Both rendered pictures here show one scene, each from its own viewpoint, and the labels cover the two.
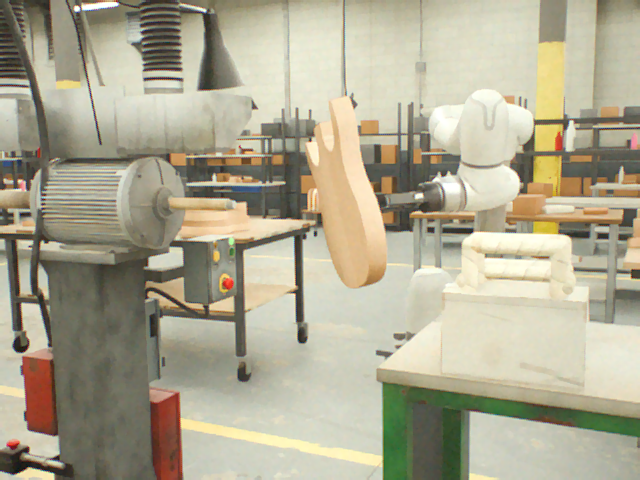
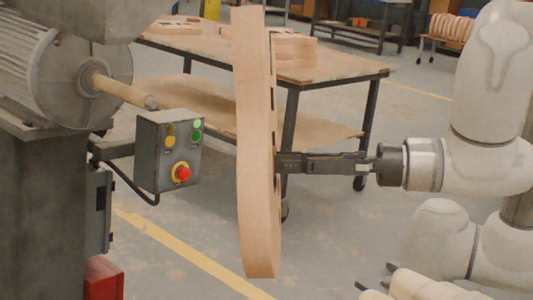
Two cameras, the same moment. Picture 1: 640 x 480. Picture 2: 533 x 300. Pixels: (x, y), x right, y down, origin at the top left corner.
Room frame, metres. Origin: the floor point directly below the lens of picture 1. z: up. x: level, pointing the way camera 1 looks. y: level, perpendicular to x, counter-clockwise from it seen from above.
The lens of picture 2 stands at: (0.65, -0.34, 1.59)
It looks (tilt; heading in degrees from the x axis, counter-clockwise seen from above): 19 degrees down; 15
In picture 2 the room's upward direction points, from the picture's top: 7 degrees clockwise
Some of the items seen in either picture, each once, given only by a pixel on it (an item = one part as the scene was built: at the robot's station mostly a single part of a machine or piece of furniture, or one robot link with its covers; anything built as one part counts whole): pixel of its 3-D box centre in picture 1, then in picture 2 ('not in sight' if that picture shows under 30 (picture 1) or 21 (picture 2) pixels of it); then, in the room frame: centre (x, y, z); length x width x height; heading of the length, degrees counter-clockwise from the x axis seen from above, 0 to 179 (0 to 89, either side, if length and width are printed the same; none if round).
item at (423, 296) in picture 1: (431, 299); (437, 238); (2.31, -0.40, 0.87); 0.18 x 0.16 x 0.22; 89
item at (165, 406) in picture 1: (141, 427); (85, 294); (2.13, 0.58, 0.49); 0.25 x 0.12 x 0.37; 65
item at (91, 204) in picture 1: (111, 202); (51, 61); (1.96, 0.59, 1.25); 0.41 x 0.27 x 0.26; 65
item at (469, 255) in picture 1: (469, 268); not in sight; (1.33, -0.31, 1.15); 0.03 x 0.03 x 0.09
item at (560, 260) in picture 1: (559, 272); not in sight; (1.27, -0.46, 1.15); 0.03 x 0.03 x 0.09
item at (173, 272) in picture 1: (176, 271); (127, 147); (2.08, 0.44, 1.02); 0.19 x 0.04 x 0.04; 155
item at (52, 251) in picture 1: (95, 249); (35, 108); (1.98, 0.65, 1.11); 0.36 x 0.24 x 0.04; 65
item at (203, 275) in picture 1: (188, 277); (145, 154); (2.13, 0.41, 0.99); 0.24 x 0.21 x 0.26; 65
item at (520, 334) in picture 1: (514, 330); not in sight; (1.34, -0.40, 1.02); 0.27 x 0.15 x 0.17; 68
